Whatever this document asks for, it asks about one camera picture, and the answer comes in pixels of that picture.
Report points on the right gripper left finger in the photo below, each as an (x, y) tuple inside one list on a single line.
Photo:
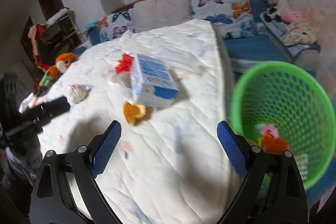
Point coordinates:
[(52, 200)]

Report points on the left butterfly pillow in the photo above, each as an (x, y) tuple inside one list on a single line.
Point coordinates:
[(115, 25)]

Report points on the green plastic mesh basket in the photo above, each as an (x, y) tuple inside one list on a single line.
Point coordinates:
[(286, 96)]

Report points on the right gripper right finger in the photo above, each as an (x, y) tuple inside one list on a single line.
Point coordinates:
[(272, 189)]

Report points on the beige plain pillow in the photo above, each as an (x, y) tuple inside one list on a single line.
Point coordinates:
[(153, 14)]

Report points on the orange plush toy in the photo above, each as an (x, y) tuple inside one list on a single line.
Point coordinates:
[(62, 63)]

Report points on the pink trash in basket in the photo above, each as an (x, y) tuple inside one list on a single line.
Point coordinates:
[(268, 129)]

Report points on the butterfly pillow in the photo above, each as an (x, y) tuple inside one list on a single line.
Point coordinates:
[(115, 25), (233, 18)]

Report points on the metal storage shelf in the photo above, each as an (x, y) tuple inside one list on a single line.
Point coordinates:
[(61, 34)]

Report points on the right butterfly pillow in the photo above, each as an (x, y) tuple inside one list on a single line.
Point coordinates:
[(233, 18)]

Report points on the white quilted blanket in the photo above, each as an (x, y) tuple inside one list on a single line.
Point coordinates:
[(169, 168)]

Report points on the blue patterned folded blanket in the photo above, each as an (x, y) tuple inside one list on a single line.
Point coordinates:
[(279, 29)]

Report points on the blue white milk carton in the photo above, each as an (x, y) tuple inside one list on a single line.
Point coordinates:
[(151, 82)]

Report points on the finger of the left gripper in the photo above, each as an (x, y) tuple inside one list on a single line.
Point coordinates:
[(45, 112)]

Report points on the beige crumpled cloth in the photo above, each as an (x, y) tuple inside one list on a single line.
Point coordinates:
[(300, 32)]

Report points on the black white plush cow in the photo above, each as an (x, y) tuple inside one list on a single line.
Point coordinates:
[(272, 11)]

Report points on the orange trash in basket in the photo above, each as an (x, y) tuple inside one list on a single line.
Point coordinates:
[(273, 145)]

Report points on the red wrapper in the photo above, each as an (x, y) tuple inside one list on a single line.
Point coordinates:
[(124, 64)]

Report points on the pink plush toy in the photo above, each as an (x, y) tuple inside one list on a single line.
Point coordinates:
[(288, 16)]

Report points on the orange wrapper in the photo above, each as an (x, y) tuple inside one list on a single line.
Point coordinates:
[(134, 113)]

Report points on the blue bed sheet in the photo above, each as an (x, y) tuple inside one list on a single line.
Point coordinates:
[(244, 53)]

